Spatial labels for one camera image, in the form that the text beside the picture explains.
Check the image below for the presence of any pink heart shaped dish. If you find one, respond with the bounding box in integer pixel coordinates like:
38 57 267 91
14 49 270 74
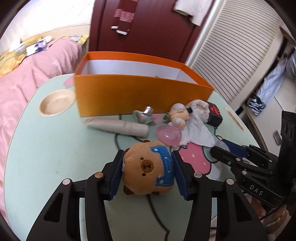
156 126 182 147

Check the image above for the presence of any cream cosmetic tube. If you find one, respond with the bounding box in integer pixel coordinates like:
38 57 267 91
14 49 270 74
83 118 149 138

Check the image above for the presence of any brown box red symbol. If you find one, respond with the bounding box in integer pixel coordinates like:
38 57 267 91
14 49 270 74
206 102 223 128

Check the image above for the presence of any yellow pillow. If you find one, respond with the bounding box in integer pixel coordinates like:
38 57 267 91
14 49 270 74
0 51 26 77

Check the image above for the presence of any red striped scarf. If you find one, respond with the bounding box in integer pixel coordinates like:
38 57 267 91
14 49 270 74
111 0 138 35

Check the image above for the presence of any orange cardboard box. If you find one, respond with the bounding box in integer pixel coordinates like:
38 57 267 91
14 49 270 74
74 52 214 117

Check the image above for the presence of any zebra pattern bag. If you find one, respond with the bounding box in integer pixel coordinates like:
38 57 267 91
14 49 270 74
247 94 266 116

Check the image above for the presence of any smartphone on bed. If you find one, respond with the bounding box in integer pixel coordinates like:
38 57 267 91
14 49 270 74
26 40 47 57

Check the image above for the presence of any crumpled white tissue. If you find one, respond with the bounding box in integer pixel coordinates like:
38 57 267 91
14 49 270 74
180 99 215 147

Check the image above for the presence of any person right hand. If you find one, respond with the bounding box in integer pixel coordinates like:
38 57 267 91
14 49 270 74
250 197 292 240

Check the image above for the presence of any brown bear plush blue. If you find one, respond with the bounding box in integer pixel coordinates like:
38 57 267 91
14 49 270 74
122 140 175 195

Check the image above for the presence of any pink bed quilt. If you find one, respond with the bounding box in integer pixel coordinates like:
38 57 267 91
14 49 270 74
1 36 87 218

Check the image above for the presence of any white louvered closet door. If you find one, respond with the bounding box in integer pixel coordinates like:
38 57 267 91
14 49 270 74
186 1 283 110

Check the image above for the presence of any dark red wooden door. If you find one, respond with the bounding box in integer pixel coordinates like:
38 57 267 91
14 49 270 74
89 1 203 63

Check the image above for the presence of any white knit sweater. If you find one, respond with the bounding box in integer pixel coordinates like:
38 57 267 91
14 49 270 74
174 0 212 26

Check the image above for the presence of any white-haired doll figure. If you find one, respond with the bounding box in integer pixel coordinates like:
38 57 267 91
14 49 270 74
163 103 192 130

